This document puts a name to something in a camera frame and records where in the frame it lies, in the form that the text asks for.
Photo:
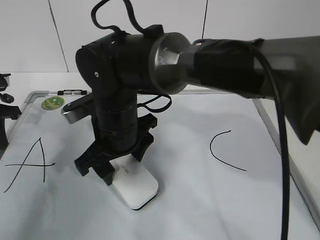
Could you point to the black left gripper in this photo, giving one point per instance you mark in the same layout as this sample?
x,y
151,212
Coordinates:
x,y
7,112

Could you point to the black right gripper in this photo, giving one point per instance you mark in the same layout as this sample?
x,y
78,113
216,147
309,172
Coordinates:
x,y
118,131

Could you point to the white whiteboard eraser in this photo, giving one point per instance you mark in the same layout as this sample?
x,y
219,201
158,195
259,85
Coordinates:
x,y
135,185

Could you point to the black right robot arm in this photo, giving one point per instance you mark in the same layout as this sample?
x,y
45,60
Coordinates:
x,y
120,66

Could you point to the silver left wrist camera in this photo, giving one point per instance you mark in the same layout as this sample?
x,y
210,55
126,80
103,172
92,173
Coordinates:
x,y
4,81

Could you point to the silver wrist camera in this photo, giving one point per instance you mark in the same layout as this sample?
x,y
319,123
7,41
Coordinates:
x,y
4,81
79,109

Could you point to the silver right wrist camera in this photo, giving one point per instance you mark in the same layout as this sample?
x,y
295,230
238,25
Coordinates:
x,y
79,109

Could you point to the white whiteboard with aluminium frame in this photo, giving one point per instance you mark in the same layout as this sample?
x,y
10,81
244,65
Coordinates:
x,y
219,178

